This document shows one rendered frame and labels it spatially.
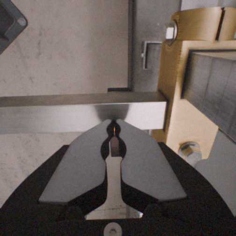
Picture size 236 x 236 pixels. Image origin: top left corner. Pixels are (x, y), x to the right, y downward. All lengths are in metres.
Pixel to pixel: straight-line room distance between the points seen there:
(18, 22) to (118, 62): 0.57
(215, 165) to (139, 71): 0.34
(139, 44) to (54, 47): 0.80
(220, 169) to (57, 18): 1.00
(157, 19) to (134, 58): 0.07
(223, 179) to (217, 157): 0.06
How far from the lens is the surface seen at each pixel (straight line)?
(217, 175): 0.51
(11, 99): 0.19
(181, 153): 0.17
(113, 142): 0.35
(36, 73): 1.11
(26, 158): 1.53
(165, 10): 0.30
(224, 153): 0.47
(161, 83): 0.16
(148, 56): 0.26
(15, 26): 1.10
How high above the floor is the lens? 0.98
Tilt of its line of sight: 62 degrees down
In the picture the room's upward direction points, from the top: 175 degrees clockwise
